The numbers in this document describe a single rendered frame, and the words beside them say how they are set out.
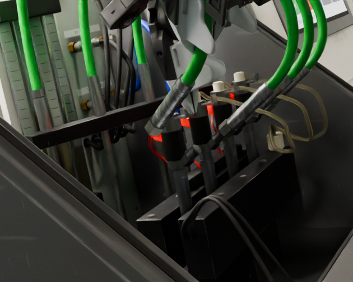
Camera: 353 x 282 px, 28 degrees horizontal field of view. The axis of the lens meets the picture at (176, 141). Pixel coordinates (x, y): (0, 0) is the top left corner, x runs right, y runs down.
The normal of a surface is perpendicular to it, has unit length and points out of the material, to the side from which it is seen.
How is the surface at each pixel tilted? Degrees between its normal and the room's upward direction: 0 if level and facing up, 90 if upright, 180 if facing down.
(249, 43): 90
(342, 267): 0
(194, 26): 101
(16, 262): 90
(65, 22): 90
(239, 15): 107
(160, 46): 92
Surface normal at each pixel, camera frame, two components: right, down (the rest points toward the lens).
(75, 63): 0.87, -0.07
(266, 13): 0.80, -0.30
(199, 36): -0.81, 0.44
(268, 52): -0.46, 0.25
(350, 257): -0.19, -0.96
